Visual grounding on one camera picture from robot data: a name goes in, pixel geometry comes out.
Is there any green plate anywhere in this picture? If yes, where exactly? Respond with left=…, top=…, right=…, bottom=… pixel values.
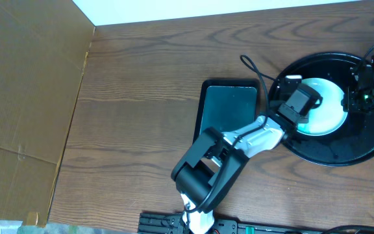
left=297, top=78, right=347, bottom=137

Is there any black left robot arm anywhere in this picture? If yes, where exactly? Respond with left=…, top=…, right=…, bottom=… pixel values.
left=171, top=81, right=323, bottom=233

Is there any black round tray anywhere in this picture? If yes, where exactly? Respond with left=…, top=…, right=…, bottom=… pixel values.
left=269, top=52, right=374, bottom=166

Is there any black rectangular tray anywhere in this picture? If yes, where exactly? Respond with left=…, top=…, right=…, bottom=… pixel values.
left=193, top=79, right=260, bottom=140

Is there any brown cardboard sheet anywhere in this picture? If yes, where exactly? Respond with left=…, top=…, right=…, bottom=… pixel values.
left=0, top=0, right=95, bottom=226

